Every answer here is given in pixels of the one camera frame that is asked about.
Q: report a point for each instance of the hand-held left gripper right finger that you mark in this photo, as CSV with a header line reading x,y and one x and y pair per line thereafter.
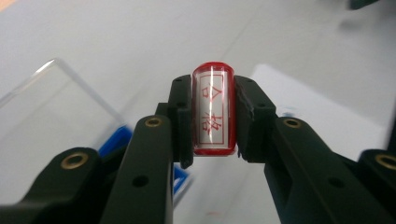
x,y
295,161

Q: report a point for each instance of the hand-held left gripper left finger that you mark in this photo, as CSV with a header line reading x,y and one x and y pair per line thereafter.
x,y
146,155

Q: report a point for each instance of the red stamp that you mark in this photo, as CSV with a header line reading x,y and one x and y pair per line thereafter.
x,y
213,109

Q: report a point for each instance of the large white table mat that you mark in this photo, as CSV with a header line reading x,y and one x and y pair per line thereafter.
x,y
124,31

